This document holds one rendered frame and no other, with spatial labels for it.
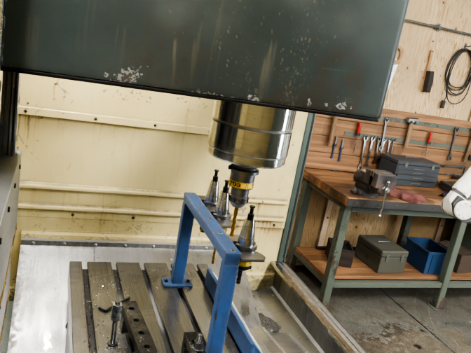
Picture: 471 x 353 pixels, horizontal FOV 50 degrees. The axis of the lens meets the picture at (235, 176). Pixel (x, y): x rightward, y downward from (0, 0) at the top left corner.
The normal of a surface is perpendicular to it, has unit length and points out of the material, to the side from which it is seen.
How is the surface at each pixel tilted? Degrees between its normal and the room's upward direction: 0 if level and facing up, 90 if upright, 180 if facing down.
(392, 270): 90
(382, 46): 90
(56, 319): 24
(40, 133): 92
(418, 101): 90
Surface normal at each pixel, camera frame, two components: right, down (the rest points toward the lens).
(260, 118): 0.07, 0.26
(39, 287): 0.29, -0.75
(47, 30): 0.31, 0.29
